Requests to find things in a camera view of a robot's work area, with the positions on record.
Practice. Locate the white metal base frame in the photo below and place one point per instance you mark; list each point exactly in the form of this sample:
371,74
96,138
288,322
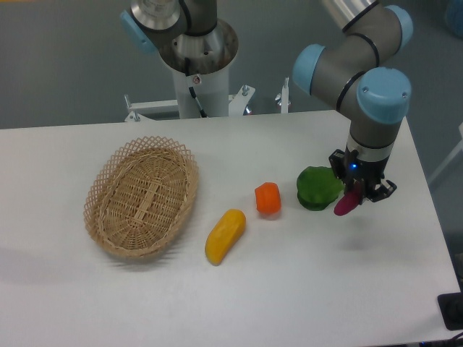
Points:
192,105

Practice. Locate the orange toy pepper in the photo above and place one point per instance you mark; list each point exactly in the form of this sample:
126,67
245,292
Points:
267,197

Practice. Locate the green toy vegetable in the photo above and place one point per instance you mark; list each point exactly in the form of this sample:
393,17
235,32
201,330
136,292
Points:
318,187

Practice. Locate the black device at table edge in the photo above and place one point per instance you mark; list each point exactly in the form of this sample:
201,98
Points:
451,310

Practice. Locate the white frame at right edge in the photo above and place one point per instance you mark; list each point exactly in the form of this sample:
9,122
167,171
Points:
446,162

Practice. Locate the woven wicker basket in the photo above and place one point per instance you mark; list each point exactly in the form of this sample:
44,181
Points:
142,197

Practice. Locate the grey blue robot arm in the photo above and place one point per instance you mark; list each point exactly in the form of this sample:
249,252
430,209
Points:
351,78

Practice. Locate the purple sweet potato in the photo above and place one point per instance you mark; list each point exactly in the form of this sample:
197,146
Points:
347,203

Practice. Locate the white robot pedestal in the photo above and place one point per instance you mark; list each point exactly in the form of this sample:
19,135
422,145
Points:
200,70

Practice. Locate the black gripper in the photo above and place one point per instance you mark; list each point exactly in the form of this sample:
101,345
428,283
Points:
348,167

